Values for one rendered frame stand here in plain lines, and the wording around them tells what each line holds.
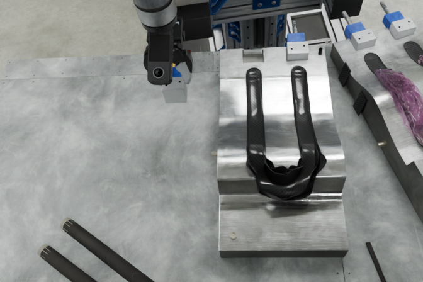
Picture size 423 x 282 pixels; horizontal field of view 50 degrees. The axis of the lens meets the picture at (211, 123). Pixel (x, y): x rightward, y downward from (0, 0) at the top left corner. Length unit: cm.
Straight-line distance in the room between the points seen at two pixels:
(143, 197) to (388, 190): 56
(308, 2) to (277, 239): 82
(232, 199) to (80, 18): 185
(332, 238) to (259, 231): 15
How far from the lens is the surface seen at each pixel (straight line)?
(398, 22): 127
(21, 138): 127
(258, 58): 118
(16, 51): 265
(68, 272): 104
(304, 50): 113
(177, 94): 103
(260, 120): 105
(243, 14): 149
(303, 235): 97
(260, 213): 98
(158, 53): 89
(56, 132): 124
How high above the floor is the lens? 179
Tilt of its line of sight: 59 degrees down
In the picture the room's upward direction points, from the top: 10 degrees counter-clockwise
